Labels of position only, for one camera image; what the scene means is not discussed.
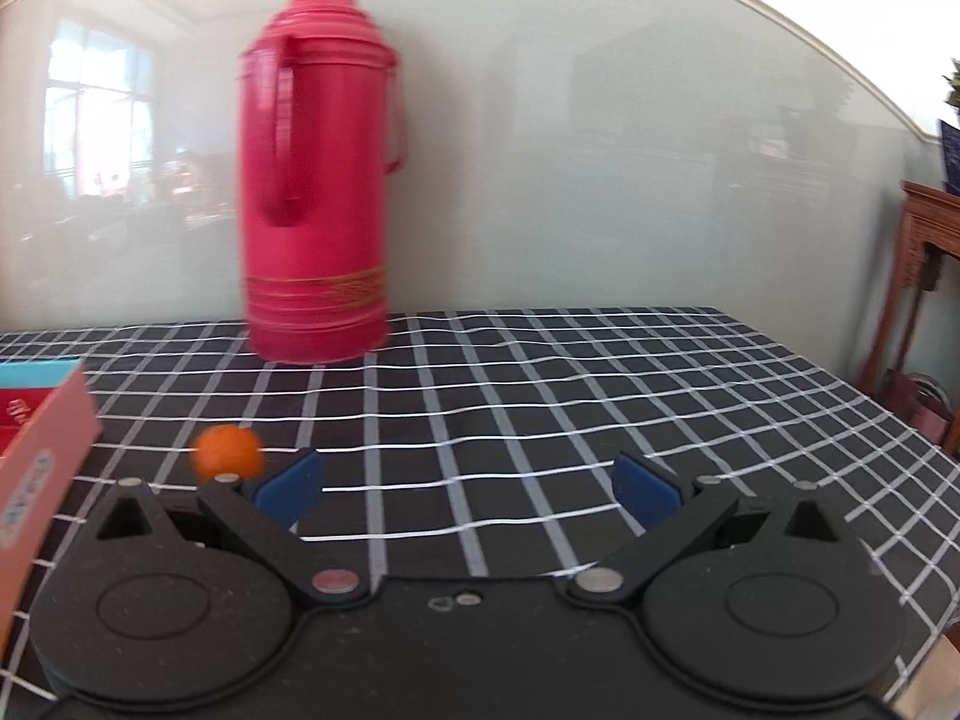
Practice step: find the pink cardboard box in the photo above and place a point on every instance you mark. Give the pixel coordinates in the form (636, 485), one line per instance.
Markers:
(45, 457)

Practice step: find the blue patterned flower pot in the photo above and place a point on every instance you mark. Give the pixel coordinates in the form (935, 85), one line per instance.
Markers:
(951, 157)

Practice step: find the red thermos flask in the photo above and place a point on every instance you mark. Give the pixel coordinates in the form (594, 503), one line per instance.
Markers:
(322, 202)

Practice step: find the maroon bag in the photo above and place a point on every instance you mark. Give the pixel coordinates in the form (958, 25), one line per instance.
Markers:
(922, 409)

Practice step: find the black white checkered tablecloth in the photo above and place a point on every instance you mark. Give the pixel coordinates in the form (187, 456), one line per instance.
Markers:
(525, 420)

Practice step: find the green potted plant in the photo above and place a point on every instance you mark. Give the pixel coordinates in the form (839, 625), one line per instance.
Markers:
(954, 90)

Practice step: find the orange mandarin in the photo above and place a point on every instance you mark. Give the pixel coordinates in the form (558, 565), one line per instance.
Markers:
(225, 450)

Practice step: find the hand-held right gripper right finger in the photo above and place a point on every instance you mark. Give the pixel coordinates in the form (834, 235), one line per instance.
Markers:
(646, 491)

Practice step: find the carved wooden plant stand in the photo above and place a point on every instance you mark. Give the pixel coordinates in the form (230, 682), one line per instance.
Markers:
(926, 240)

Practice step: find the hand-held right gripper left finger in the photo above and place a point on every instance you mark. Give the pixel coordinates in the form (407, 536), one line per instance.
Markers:
(289, 491)

